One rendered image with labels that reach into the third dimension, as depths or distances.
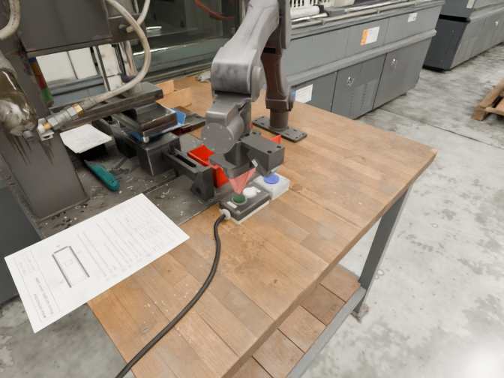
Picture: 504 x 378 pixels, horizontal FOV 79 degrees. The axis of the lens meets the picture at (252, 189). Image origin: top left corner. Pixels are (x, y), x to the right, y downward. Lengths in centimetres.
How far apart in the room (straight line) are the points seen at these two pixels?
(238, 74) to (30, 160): 47
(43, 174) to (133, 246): 25
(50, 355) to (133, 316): 117
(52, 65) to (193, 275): 107
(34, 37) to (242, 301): 60
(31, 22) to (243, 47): 37
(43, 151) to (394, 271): 168
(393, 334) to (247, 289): 117
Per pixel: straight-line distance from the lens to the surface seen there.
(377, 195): 83
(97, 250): 71
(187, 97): 126
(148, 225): 72
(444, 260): 208
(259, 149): 54
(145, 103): 85
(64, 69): 147
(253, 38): 61
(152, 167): 85
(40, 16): 72
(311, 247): 65
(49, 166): 79
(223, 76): 54
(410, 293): 184
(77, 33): 74
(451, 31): 522
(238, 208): 68
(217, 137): 51
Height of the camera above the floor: 139
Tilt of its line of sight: 38 degrees down
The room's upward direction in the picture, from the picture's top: straight up
